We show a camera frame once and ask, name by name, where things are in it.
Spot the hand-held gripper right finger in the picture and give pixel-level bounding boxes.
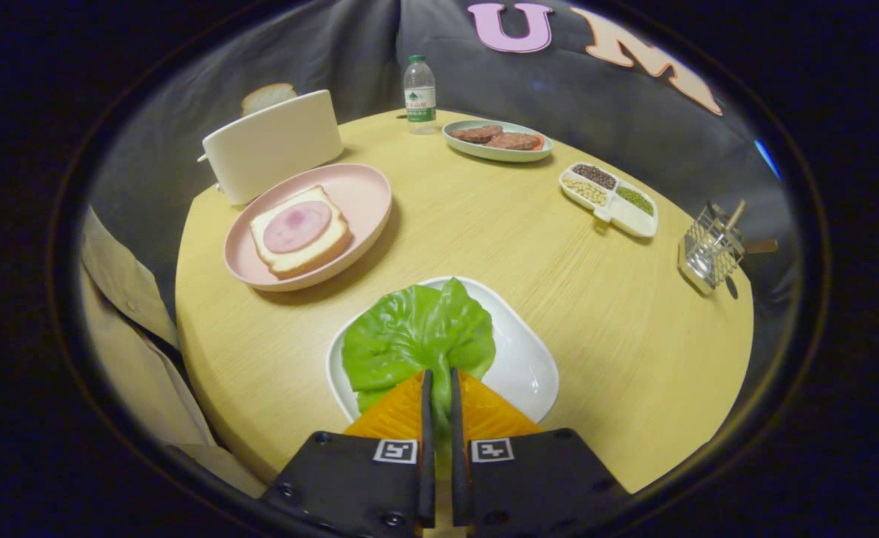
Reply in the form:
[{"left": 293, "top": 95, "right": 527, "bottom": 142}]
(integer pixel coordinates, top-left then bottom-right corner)
[{"left": 450, "top": 368, "right": 630, "bottom": 538}]

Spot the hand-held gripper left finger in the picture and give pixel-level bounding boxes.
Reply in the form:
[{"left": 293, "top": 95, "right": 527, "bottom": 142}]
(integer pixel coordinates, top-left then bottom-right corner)
[{"left": 260, "top": 370, "right": 437, "bottom": 538}]

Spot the green lettuce leaf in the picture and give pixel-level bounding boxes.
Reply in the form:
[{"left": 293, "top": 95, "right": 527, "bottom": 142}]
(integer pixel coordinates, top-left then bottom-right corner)
[{"left": 341, "top": 278, "right": 497, "bottom": 443}]

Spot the plain bread slice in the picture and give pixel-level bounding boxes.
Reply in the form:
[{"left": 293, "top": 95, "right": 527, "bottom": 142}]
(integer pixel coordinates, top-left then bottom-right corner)
[{"left": 241, "top": 83, "right": 299, "bottom": 117}]

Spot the white plate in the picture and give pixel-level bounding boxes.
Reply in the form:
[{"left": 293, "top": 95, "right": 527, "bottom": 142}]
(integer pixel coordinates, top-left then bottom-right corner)
[{"left": 326, "top": 276, "right": 560, "bottom": 426}]

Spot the bread slice under ham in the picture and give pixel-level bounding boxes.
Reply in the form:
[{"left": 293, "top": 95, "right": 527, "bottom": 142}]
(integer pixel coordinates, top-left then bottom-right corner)
[{"left": 249, "top": 185, "right": 353, "bottom": 281}]

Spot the person's beige coat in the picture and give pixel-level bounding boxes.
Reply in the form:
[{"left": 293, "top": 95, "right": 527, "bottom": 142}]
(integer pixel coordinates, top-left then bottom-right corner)
[{"left": 79, "top": 205, "right": 269, "bottom": 498}]

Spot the pink ham slice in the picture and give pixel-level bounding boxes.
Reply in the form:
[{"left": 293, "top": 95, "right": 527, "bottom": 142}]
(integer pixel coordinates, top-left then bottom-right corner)
[{"left": 263, "top": 200, "right": 333, "bottom": 254}]

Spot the white divided bean dish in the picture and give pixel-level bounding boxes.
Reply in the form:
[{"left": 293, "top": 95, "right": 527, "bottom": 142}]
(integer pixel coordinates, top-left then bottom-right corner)
[{"left": 559, "top": 162, "right": 659, "bottom": 240}]

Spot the pink plate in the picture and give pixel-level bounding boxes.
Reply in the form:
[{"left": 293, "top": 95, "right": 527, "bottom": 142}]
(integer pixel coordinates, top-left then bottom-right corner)
[{"left": 223, "top": 164, "right": 394, "bottom": 292}]

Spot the pale blue plate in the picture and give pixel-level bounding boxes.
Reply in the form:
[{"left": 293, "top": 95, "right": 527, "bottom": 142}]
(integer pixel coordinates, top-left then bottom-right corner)
[{"left": 442, "top": 120, "right": 554, "bottom": 164}]

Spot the white toaster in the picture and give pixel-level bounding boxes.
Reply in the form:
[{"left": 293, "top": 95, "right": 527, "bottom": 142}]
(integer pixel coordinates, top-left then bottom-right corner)
[{"left": 198, "top": 90, "right": 344, "bottom": 207}]

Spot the brown meat patty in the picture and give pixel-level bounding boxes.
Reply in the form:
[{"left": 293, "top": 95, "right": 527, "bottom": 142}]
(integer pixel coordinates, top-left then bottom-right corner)
[
  {"left": 450, "top": 125, "right": 504, "bottom": 145},
  {"left": 486, "top": 132, "right": 542, "bottom": 152}
]

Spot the clear water bottle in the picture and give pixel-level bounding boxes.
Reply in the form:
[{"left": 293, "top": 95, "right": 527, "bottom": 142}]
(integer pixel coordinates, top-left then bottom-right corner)
[{"left": 403, "top": 55, "right": 438, "bottom": 136}]

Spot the wire utensil holder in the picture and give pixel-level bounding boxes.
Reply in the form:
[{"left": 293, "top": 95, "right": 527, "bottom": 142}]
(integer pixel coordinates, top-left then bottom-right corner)
[{"left": 677, "top": 199, "right": 780, "bottom": 297}]

